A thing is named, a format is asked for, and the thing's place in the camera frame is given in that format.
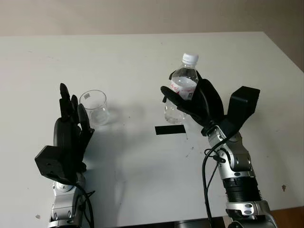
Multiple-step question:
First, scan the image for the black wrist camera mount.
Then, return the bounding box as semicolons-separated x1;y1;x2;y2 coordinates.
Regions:
219;85;261;138
34;145;75;183

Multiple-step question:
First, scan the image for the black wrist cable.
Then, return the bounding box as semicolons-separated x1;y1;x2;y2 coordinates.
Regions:
70;180;95;228
196;85;238;228

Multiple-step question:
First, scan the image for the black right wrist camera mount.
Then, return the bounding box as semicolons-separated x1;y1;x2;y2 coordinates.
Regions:
219;85;261;138

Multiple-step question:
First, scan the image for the clear plastic water bottle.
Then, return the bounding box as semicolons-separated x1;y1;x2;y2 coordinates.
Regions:
163;52;200;125

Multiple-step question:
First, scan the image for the gray robot torso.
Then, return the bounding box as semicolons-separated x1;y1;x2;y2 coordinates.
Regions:
133;220;226;228

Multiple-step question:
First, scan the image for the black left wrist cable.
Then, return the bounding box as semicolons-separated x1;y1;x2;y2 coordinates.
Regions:
70;180;95;228

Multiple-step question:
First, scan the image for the clear glass cup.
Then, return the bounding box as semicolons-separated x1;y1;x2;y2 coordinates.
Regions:
78;89;111;127

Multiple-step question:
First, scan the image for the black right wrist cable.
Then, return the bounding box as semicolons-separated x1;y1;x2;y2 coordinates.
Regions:
196;85;238;228

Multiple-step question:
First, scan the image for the black tape rectangle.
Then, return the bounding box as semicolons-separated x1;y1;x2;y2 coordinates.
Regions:
154;124;187;136

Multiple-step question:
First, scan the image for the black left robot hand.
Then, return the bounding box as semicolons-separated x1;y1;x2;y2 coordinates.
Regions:
53;83;95;173

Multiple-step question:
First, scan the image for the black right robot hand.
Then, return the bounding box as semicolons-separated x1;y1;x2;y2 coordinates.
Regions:
160;70;225;129

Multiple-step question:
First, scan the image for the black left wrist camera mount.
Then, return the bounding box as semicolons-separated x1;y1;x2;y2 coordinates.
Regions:
34;145;75;183

